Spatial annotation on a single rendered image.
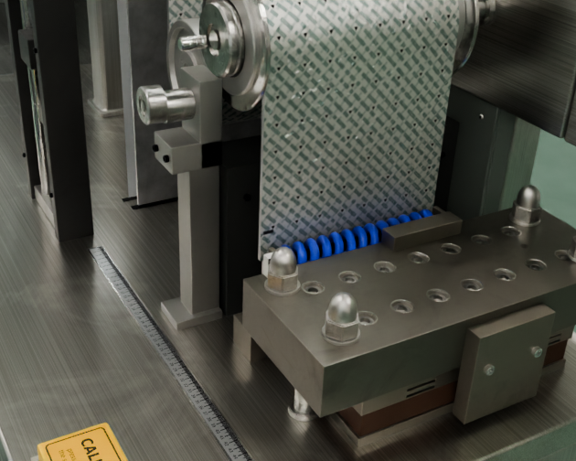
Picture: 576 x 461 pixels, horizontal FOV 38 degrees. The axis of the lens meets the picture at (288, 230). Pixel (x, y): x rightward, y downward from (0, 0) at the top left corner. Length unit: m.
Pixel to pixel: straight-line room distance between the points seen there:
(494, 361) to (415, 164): 0.25
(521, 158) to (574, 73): 0.37
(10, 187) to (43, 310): 0.35
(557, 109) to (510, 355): 0.28
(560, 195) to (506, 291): 2.66
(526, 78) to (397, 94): 0.16
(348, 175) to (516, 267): 0.21
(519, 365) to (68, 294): 0.55
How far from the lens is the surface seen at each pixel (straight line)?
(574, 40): 0.96
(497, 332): 0.86
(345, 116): 0.90
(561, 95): 0.98
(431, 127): 0.98
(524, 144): 1.31
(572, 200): 3.53
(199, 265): 0.99
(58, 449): 0.85
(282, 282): 0.84
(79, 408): 0.93
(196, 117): 0.91
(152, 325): 1.03
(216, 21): 0.86
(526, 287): 0.91
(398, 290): 0.87
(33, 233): 1.24
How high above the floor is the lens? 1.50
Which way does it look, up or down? 30 degrees down
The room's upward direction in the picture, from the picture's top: 3 degrees clockwise
